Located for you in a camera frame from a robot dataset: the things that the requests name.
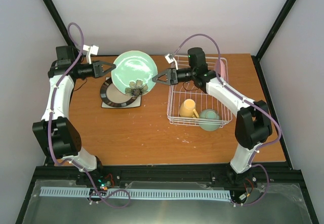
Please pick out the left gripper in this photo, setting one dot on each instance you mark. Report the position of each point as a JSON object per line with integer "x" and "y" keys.
{"x": 97, "y": 68}

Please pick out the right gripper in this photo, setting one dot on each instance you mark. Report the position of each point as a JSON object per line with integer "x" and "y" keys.
{"x": 171, "y": 79}

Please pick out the teal flower plate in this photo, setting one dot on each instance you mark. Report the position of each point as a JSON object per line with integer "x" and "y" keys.
{"x": 133, "y": 73}

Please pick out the white wire dish rack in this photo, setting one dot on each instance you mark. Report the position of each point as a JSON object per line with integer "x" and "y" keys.
{"x": 182, "y": 91}

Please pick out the yellow ceramic mug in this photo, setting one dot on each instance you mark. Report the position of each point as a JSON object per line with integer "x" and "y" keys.
{"x": 188, "y": 109}

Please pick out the green ceramic bowl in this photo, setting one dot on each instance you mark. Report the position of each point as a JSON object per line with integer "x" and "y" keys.
{"x": 209, "y": 120}

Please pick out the pink round plate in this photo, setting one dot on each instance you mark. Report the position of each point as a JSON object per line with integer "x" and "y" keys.
{"x": 220, "y": 69}

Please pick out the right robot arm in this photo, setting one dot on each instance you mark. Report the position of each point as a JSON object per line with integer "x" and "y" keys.
{"x": 253, "y": 123}

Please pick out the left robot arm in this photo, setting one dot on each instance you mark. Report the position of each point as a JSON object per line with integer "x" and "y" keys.
{"x": 57, "y": 137}

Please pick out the black round plate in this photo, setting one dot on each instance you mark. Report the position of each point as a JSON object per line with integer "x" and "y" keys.
{"x": 108, "y": 89}

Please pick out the white square plate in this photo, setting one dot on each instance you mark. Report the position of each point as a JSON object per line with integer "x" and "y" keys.
{"x": 131, "y": 102}

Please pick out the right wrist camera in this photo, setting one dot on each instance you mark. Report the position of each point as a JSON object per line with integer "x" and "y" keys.
{"x": 171, "y": 60}

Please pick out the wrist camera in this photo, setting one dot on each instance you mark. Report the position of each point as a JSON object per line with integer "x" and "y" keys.
{"x": 171, "y": 60}
{"x": 90, "y": 50}

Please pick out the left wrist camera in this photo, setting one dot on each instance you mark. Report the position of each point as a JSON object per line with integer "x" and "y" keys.
{"x": 90, "y": 50}

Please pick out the left black frame post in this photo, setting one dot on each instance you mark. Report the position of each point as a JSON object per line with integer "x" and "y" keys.
{"x": 59, "y": 23}

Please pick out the black frame post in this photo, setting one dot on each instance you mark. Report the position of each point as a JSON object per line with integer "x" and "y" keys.
{"x": 59, "y": 23}
{"x": 275, "y": 28}

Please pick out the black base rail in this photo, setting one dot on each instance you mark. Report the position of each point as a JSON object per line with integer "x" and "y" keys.
{"x": 215, "y": 175}

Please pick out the light blue cable duct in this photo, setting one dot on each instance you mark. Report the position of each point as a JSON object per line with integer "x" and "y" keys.
{"x": 138, "y": 194}

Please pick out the right black frame post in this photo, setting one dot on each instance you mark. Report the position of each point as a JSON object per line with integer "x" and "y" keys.
{"x": 275, "y": 28}

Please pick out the metal base plate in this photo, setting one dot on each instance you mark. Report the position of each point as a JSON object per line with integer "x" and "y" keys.
{"x": 278, "y": 203}

